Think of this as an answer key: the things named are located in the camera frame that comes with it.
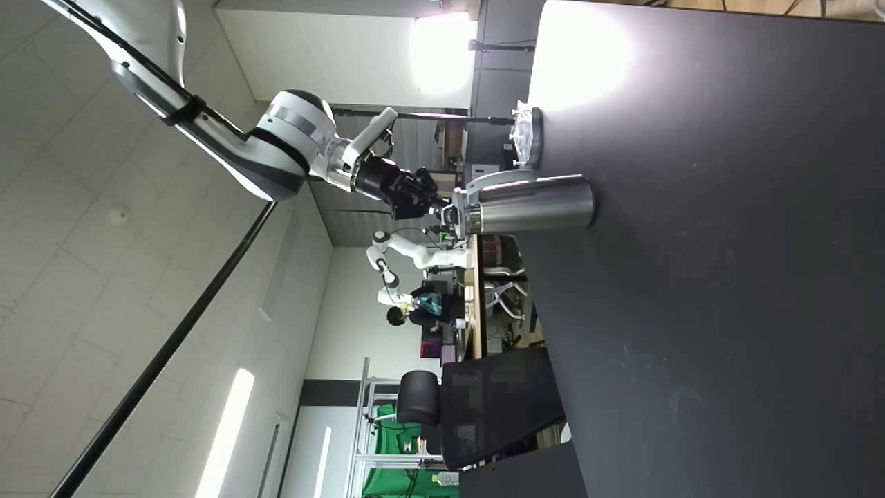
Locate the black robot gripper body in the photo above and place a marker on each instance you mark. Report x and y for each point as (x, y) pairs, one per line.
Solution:
(399, 186)

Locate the stainless steel push-lid can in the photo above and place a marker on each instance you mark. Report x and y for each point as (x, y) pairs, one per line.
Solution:
(533, 207)

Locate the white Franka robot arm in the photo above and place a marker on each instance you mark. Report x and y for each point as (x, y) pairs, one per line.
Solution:
(276, 139)

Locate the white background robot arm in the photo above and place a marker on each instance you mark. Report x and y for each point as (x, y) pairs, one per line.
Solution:
(410, 254)

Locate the wooden desk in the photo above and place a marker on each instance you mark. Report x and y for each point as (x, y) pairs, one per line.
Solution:
(474, 295)

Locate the seated person in teal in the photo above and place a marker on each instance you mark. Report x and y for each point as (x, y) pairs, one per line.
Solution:
(421, 304)

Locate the thin black horizontal rod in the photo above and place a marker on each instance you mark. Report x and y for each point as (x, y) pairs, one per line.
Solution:
(442, 114)

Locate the small white object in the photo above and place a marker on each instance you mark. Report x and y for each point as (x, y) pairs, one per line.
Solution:
(529, 136)

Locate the black mesh office chair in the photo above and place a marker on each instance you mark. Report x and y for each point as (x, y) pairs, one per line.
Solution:
(486, 406)

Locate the white metal shelf rack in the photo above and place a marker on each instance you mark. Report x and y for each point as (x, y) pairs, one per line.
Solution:
(373, 432)

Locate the long ceiling light strip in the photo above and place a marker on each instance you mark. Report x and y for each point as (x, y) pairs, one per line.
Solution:
(224, 432)

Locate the long black diagonal pole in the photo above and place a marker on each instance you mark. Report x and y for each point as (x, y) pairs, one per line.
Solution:
(156, 369)

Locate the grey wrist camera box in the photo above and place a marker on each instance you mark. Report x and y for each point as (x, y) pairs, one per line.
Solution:
(370, 135)

